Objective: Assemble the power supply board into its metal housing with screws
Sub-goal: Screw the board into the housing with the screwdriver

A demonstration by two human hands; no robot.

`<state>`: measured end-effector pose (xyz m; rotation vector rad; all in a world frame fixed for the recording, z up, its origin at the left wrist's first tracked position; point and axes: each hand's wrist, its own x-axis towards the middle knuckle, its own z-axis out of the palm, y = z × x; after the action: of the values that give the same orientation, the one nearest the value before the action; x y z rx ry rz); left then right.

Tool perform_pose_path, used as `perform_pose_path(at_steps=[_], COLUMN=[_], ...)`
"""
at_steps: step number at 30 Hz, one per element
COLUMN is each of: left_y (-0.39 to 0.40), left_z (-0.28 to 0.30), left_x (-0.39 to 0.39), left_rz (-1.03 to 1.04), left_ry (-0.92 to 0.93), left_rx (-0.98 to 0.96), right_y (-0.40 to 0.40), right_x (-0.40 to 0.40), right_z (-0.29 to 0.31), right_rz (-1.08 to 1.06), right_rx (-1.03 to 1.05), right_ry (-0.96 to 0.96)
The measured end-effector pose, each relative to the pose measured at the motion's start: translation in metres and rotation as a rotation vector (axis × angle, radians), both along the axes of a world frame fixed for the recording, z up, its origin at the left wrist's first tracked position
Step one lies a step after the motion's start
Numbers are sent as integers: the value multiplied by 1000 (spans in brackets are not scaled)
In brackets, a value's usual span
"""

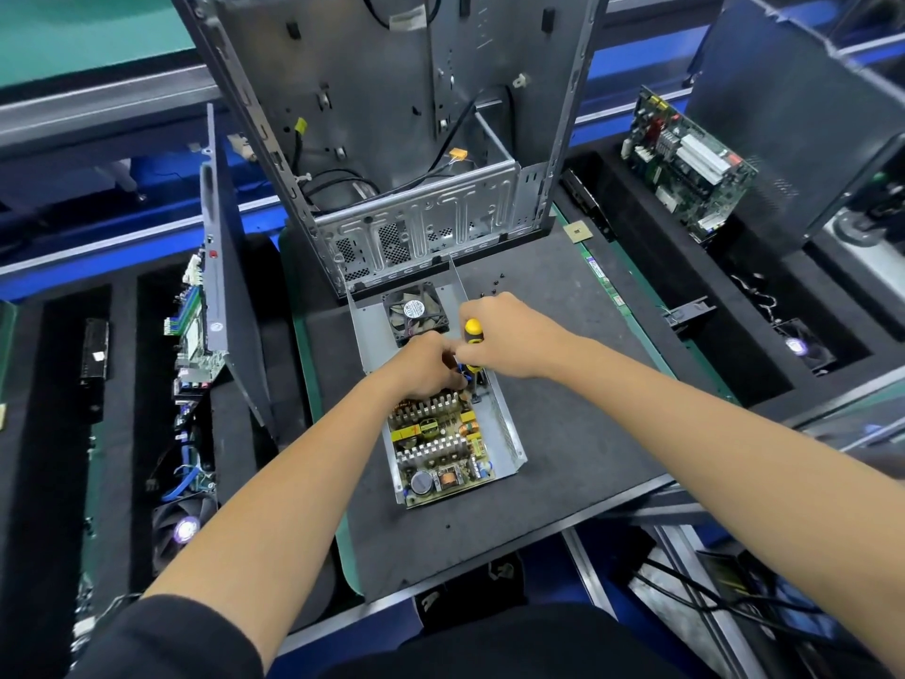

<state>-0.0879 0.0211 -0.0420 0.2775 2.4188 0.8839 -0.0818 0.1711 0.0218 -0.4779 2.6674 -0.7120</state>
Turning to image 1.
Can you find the person's right hand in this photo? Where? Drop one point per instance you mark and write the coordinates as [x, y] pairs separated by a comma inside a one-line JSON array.
[[521, 336]]

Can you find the person's left hand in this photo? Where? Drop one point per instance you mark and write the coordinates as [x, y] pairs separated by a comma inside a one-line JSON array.
[[424, 372]]

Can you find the silver power supply unit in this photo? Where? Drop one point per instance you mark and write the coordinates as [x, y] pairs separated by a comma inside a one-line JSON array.
[[371, 339]]

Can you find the power supply circuit board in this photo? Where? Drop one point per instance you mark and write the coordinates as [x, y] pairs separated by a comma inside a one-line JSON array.
[[439, 459]]

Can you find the person's left forearm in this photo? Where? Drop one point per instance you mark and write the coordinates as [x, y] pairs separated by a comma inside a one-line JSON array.
[[283, 530]]

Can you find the person's right forearm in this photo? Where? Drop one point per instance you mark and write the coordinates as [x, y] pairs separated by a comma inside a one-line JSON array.
[[721, 474]]

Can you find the person's right black shoe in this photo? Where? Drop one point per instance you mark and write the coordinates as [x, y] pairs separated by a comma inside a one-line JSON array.
[[504, 574]]

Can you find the person's black shoe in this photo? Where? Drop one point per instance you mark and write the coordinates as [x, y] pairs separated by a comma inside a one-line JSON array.
[[436, 607], [504, 574]]

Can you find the person's left black shoe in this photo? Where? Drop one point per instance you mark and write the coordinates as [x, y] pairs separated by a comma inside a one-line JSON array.
[[436, 607]]

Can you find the silver metal computer case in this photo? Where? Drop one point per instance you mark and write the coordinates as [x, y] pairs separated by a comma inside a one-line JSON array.
[[396, 120]]

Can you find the person's black clothing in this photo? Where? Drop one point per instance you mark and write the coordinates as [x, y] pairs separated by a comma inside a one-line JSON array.
[[495, 650]]

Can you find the scattered small black screws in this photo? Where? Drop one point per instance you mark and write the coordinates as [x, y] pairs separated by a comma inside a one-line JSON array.
[[498, 283]]

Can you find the small beige square chip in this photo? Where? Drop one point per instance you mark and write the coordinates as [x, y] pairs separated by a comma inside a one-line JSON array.
[[577, 232]]

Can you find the black foam work mat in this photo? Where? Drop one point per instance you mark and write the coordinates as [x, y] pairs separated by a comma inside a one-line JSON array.
[[594, 431]]

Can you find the black foam tray with recess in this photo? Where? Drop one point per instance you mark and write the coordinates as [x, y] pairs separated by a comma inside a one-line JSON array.
[[735, 360]]

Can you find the dark grey case side panel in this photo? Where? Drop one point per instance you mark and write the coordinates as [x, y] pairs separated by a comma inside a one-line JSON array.
[[226, 276]]

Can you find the green board with white parts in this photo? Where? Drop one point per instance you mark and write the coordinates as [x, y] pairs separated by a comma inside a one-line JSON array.
[[689, 162]]

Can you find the small black lit fan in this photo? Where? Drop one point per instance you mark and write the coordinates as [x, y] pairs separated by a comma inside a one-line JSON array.
[[796, 346]]

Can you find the black cooler fan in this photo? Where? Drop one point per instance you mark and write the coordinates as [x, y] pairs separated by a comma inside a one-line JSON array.
[[184, 530]]

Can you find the small black rectangular component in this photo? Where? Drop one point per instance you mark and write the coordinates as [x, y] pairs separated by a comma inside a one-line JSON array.
[[95, 349]]

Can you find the large black metal panel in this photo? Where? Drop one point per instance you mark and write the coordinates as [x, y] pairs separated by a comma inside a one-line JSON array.
[[806, 120]]

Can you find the grey round metal part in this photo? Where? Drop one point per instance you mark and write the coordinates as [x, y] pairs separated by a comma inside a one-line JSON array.
[[870, 230]]

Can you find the black foam tray with slots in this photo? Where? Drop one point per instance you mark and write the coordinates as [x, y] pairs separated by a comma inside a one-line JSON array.
[[57, 488]]

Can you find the green conveyor belt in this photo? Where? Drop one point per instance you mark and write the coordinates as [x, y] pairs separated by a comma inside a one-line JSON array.
[[71, 35]]

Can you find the small black metal bracket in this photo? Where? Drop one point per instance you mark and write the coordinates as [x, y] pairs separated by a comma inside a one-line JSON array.
[[689, 311]]

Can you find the grey metal conveyor rail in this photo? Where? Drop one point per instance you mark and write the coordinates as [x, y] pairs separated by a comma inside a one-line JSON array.
[[85, 113]]

